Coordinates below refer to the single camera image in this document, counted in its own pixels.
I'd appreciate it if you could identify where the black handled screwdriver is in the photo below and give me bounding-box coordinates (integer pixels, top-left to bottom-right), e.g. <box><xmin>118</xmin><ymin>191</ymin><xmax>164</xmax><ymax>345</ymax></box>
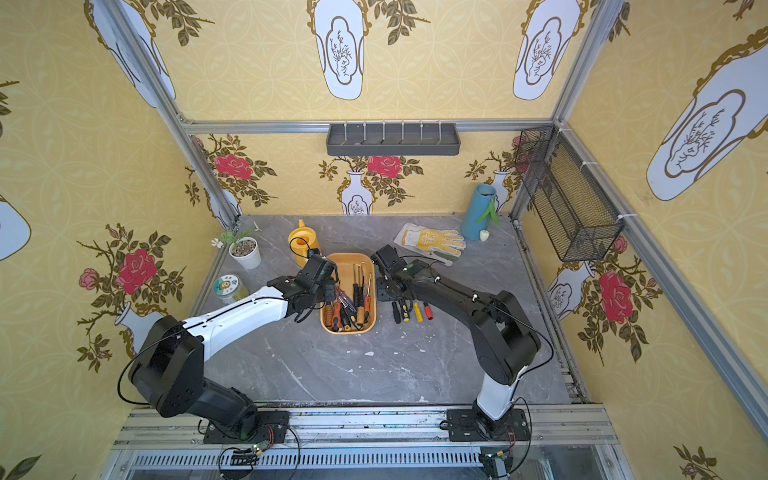
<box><xmin>391</xmin><ymin>300</ymin><xmax>403</xmax><ymax>324</ymax></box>

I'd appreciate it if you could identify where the yellow storage box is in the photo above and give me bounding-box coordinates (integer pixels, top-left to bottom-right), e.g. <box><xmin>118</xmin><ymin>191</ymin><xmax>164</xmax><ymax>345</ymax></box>
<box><xmin>321</xmin><ymin>253</ymin><xmax>377</xmax><ymax>335</ymax></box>

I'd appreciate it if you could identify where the yellow handled screwdriver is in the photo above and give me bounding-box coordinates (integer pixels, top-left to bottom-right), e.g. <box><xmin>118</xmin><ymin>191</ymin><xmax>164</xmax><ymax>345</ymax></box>
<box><xmin>413</xmin><ymin>300</ymin><xmax>424</xmax><ymax>323</ymax></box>

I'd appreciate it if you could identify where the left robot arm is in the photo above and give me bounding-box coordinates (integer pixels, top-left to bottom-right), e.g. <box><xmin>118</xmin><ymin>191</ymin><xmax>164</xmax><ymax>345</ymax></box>
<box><xmin>117</xmin><ymin>252</ymin><xmax>339</xmax><ymax>441</ymax></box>

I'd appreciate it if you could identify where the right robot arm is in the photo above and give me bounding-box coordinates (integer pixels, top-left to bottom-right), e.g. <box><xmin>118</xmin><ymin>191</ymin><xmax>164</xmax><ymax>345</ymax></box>
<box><xmin>372</xmin><ymin>245</ymin><xmax>542</xmax><ymax>422</ymax></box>

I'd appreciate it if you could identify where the yellow white work glove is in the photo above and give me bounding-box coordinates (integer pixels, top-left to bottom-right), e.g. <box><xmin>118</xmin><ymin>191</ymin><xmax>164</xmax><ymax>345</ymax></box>
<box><xmin>394</xmin><ymin>223</ymin><xmax>466</xmax><ymax>266</ymax></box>

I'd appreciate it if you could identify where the yellow watering can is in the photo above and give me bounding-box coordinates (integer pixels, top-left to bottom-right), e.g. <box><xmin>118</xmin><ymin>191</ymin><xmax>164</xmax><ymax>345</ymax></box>
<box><xmin>288</xmin><ymin>219</ymin><xmax>321</xmax><ymax>268</ymax></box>

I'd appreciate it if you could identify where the white potted plant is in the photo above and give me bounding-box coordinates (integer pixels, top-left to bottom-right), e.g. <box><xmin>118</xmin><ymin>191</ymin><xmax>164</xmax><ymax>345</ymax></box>
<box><xmin>211</xmin><ymin>229</ymin><xmax>262</xmax><ymax>270</ymax></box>

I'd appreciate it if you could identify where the round tape tin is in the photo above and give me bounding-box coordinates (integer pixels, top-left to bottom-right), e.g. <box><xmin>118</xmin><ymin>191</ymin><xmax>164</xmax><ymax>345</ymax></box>
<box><xmin>213</xmin><ymin>274</ymin><xmax>249</xmax><ymax>305</ymax></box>

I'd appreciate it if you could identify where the teal vase with flower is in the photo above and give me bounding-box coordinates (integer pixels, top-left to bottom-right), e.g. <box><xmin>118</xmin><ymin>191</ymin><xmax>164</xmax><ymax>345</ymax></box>
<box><xmin>461</xmin><ymin>184</ymin><xmax>499</xmax><ymax>240</ymax></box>

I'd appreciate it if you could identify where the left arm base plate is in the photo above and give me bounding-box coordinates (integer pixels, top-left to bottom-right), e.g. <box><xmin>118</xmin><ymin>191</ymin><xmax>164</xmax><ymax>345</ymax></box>
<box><xmin>203</xmin><ymin>410</ymin><xmax>290</xmax><ymax>445</ymax></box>

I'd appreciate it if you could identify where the grey wall shelf rack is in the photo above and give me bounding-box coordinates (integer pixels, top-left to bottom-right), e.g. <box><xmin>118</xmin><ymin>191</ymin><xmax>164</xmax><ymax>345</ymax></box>
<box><xmin>326</xmin><ymin>121</ymin><xmax>461</xmax><ymax>157</ymax></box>

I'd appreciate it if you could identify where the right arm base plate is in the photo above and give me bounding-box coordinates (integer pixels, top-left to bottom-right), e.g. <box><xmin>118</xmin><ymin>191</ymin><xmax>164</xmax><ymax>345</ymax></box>
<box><xmin>439</xmin><ymin>408</ymin><xmax>531</xmax><ymax>442</ymax></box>

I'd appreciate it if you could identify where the black wire mesh basket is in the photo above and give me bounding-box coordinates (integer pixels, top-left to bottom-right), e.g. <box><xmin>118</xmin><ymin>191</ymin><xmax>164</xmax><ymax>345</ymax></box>
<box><xmin>515</xmin><ymin>126</ymin><xmax>624</xmax><ymax>262</ymax></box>

